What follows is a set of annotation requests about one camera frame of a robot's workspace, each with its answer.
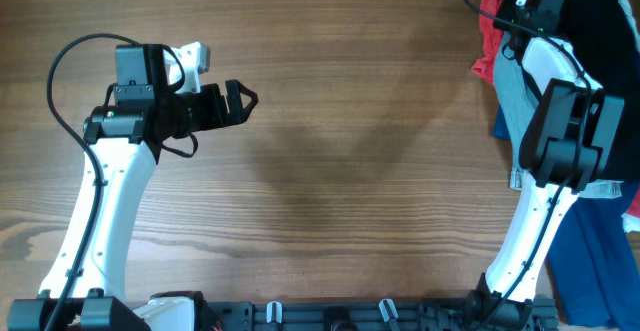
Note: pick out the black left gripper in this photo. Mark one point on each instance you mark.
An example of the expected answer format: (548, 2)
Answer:
(214, 115)

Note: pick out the black shorts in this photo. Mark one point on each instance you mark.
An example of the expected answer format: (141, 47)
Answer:
(605, 45)

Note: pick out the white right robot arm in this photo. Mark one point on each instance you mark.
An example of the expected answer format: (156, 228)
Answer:
(566, 146)

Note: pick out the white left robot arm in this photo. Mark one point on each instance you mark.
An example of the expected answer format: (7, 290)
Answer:
(85, 288)

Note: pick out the red garment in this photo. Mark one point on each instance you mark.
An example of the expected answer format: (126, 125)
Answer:
(491, 40)

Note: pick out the light denim shorts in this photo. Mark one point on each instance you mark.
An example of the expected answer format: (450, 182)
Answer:
(517, 103)

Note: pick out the blue garment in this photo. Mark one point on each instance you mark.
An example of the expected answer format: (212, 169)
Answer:
(594, 271)

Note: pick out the black mounting rail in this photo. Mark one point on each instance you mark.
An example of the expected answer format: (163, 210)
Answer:
(386, 314)

